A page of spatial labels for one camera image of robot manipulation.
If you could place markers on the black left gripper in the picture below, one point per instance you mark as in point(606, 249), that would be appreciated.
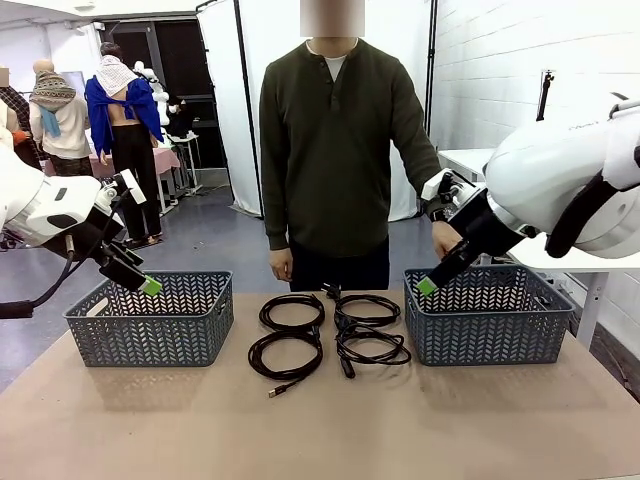
point(100, 232)

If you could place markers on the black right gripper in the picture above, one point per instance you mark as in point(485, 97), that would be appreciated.
point(477, 220)

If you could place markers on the person's left forearm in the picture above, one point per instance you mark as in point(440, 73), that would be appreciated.
point(422, 170)

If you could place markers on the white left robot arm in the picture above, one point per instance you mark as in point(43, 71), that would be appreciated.
point(45, 200)

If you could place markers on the person's right forearm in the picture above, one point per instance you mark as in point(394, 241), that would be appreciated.
point(277, 215)

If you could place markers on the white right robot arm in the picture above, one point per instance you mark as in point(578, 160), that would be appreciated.
point(540, 170)

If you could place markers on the person's left hand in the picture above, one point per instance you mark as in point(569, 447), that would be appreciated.
point(442, 237)

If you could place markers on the person's right hand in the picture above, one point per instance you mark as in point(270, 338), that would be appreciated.
point(281, 265)

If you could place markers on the black wrist watch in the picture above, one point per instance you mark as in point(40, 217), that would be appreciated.
point(440, 215)

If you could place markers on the grey plastic basket white label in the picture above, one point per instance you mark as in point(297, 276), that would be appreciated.
point(150, 340)

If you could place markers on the white table with tripod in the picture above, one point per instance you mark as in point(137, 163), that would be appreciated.
point(460, 162)

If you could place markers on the table with pink cloth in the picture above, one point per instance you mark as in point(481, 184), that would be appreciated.
point(165, 160)

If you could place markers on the small white desk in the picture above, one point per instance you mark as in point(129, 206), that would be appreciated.
point(190, 140)

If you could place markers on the large white table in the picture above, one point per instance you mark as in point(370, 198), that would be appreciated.
point(600, 265)

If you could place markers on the mannequin with patterned scarf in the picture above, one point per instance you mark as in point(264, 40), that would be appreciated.
point(60, 130)

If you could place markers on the mannequin with blue jacket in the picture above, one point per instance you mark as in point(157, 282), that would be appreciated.
point(100, 110)

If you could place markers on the person in green henley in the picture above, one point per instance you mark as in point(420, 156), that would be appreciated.
point(330, 150)

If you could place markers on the white humanoid figure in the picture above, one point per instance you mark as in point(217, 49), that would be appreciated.
point(155, 90)

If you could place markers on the black tripod stand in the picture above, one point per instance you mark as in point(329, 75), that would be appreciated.
point(542, 100)

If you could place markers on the figure in plaid shirt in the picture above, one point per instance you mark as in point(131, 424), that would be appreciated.
point(10, 115)

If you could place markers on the white backdrop screen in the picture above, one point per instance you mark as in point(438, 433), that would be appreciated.
point(225, 100)

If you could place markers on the dark glass door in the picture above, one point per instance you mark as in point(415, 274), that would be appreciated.
point(185, 65)

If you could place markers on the black stand pole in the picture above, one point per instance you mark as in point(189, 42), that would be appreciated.
point(431, 50)

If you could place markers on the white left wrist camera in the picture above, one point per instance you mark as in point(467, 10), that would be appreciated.
point(132, 186)

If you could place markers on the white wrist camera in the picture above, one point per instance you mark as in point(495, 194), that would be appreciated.
point(132, 186)
point(435, 186)

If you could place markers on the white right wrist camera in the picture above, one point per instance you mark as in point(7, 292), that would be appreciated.
point(435, 186)

